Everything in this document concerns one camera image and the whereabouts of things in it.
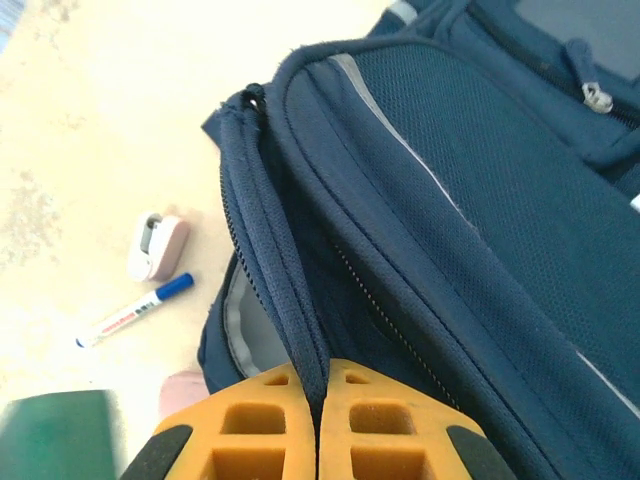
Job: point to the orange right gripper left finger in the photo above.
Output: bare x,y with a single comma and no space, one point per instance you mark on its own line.
240,450

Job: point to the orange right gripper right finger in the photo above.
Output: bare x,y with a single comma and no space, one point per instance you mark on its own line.
390,450

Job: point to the pink pencil case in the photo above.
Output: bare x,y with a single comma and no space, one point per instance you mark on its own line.
182,395

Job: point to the white marker with blue cap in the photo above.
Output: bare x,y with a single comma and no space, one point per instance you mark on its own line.
135,310

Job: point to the green pencil case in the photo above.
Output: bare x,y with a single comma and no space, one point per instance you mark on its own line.
55,435

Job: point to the navy blue backpack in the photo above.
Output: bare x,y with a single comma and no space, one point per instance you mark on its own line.
450,200

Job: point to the pink and white correction tape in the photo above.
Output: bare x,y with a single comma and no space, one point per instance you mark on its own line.
160,250

